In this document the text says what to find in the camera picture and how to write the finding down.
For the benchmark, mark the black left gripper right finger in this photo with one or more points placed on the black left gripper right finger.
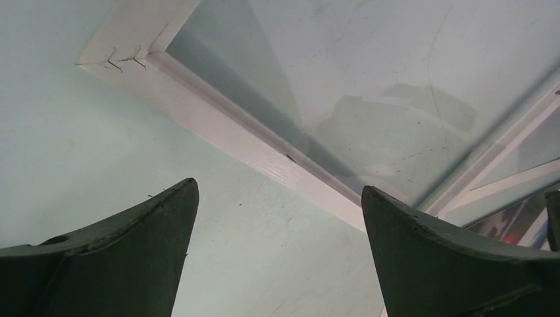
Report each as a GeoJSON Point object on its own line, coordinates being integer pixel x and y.
{"type": "Point", "coordinates": [428, 267]}

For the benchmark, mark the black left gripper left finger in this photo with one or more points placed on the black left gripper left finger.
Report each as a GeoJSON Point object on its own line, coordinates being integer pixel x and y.
{"type": "Point", "coordinates": [129, 264]}

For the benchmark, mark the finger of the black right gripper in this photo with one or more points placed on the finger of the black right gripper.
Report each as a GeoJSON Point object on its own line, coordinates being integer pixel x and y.
{"type": "Point", "coordinates": [552, 205]}

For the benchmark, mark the white picture frame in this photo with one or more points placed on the white picture frame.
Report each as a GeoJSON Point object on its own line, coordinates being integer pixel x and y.
{"type": "Point", "coordinates": [128, 51]}

